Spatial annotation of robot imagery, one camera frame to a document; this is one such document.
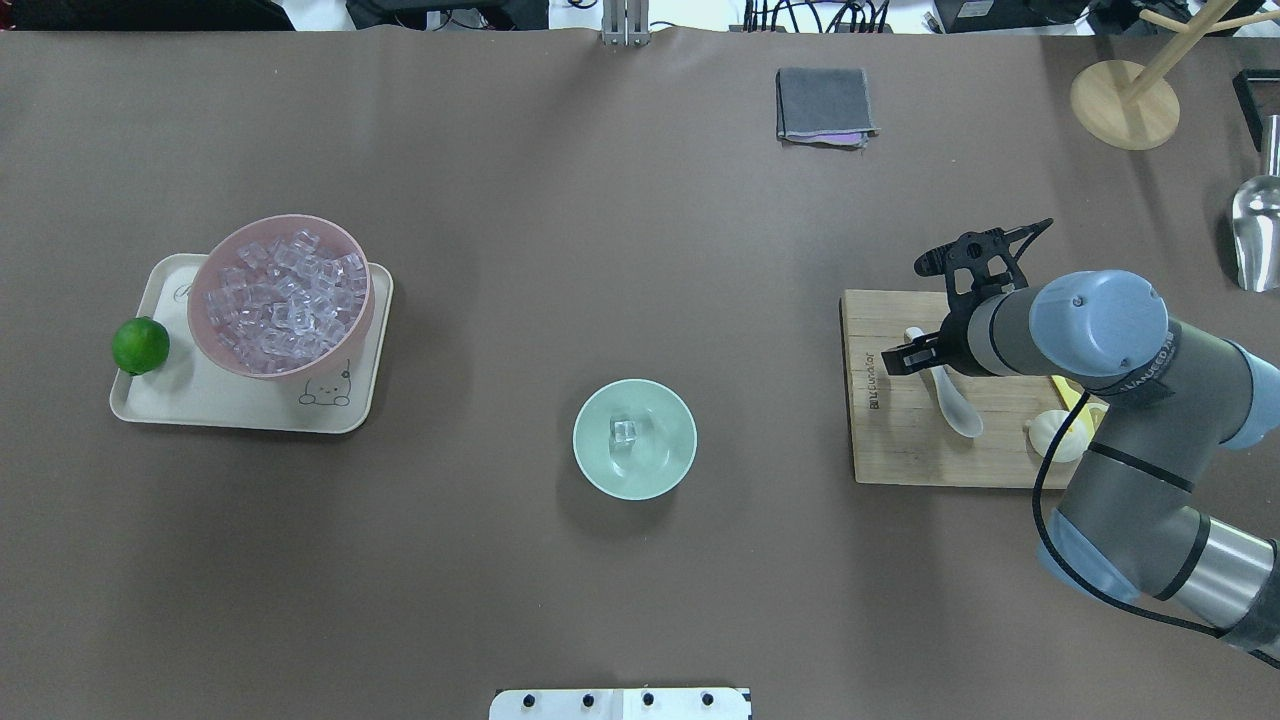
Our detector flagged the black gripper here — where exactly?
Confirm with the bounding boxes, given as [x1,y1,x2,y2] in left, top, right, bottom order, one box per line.
[881,290,1030,377]

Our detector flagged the white ceramic spoon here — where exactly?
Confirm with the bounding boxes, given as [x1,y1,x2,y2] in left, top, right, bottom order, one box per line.
[927,366,986,439]

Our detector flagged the clear ice cube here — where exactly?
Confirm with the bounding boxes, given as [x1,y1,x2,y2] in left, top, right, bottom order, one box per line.
[609,416,639,448]

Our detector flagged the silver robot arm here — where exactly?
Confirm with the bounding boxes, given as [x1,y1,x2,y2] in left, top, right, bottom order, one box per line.
[883,270,1277,665]

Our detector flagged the green ceramic bowl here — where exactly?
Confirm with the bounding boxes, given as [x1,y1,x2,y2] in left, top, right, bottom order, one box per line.
[571,378,699,501]

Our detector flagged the steel ice scoop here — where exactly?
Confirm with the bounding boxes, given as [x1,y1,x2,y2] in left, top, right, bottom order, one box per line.
[1231,115,1279,293]

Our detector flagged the pink bowl of ice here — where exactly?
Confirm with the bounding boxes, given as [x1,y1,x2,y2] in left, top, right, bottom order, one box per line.
[187,214,381,380]

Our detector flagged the bamboo cutting board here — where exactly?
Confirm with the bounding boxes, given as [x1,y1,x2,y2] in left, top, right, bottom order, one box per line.
[841,290,1069,489]

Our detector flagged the yellow plastic knife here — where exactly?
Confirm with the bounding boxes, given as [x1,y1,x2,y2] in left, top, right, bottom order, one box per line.
[1050,375,1096,462]

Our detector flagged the grey folded cloth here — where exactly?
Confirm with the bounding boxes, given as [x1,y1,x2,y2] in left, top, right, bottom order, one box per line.
[774,67,881,149]

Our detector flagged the wooden cup tree stand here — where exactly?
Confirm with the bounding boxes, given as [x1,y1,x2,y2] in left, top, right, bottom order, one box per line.
[1069,1,1279,151]

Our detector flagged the beige rabbit tray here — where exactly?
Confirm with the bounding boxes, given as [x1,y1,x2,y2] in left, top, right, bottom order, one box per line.
[109,252,396,434]

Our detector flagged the green lime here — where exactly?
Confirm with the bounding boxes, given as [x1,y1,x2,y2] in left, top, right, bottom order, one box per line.
[111,316,172,375]

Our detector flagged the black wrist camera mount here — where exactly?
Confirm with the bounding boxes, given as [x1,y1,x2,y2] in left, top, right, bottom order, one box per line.
[913,218,1053,313]

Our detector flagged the black camera cable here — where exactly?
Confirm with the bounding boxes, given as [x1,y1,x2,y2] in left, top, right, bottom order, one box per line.
[1030,389,1280,673]

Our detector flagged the aluminium frame post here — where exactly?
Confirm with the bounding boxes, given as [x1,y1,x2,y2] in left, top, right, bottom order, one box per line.
[599,0,652,47]

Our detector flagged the white camera pedestal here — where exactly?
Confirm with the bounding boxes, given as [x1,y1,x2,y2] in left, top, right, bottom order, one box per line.
[488,687,754,719]

